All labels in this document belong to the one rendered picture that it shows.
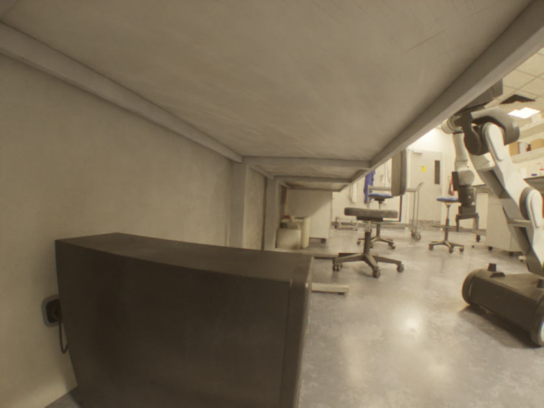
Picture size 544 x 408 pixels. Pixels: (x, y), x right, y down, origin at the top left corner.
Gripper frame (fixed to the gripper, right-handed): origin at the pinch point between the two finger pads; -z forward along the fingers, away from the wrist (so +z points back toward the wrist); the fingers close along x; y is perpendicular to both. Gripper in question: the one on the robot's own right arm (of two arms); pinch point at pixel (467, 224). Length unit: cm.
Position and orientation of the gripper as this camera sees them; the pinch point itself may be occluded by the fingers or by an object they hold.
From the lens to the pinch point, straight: 145.2
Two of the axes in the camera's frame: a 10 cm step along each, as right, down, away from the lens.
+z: -1.2, -9.9, -0.5
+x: -9.4, 1.0, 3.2
